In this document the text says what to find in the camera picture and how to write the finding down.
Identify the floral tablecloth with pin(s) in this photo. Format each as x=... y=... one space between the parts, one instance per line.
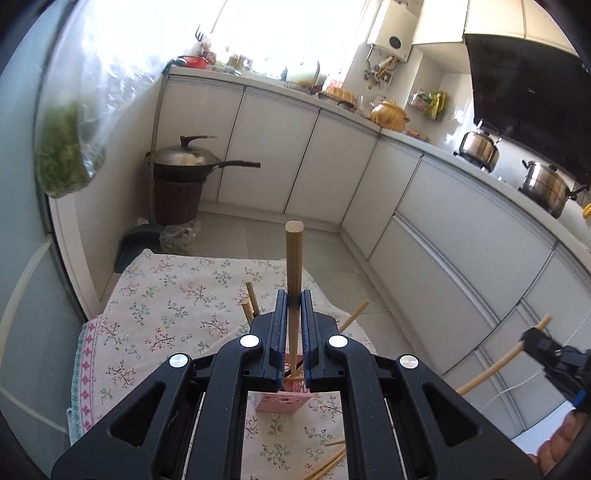
x=184 y=300

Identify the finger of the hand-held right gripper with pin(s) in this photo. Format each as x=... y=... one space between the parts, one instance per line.
x=535 y=344

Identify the green plastic bag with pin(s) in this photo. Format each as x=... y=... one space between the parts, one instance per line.
x=180 y=237

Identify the person's right hand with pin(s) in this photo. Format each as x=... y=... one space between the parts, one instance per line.
x=561 y=438

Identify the black range hood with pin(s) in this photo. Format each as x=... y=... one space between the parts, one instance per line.
x=521 y=87

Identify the red plastic basket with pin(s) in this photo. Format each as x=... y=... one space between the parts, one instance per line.
x=193 y=62

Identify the wall rack of packets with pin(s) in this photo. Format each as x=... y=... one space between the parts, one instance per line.
x=429 y=104

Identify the black wok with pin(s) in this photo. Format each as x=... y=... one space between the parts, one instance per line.
x=184 y=168

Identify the brown plastic bin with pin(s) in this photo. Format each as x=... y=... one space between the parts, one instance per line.
x=178 y=203

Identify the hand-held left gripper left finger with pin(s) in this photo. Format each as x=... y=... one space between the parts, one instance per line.
x=280 y=332

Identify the frosted glass door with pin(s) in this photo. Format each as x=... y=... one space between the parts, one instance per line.
x=27 y=277

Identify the pink chopstick holder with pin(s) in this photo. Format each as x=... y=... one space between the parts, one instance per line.
x=281 y=401

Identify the black dustpan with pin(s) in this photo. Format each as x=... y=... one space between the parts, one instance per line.
x=136 y=247

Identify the brown clay pot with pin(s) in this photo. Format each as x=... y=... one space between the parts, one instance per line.
x=388 y=115

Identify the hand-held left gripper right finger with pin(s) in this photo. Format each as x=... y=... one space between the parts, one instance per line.
x=306 y=332

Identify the pile of wooden chopsticks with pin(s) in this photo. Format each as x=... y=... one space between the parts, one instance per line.
x=330 y=459

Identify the wooden chopstick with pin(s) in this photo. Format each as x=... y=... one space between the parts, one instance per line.
x=354 y=316
x=247 y=311
x=252 y=300
x=494 y=367
x=294 y=258

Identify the steel pot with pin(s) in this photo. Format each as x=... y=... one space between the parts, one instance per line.
x=547 y=187
x=480 y=148

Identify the white kitchen cabinet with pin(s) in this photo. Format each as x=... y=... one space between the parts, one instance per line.
x=438 y=221

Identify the white water heater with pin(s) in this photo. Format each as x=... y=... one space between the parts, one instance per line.
x=392 y=32

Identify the grey dustpan pole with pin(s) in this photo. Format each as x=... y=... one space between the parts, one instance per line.
x=154 y=138

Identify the woven bamboo tray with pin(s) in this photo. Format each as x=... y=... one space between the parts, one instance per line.
x=339 y=95

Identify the steel wok lid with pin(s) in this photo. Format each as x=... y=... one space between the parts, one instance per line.
x=184 y=154

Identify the white wall cabinet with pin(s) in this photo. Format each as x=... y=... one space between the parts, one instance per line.
x=485 y=18

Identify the kitchen faucet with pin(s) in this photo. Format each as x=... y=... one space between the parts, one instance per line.
x=316 y=76

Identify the clear bag of greens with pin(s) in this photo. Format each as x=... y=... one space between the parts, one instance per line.
x=64 y=152

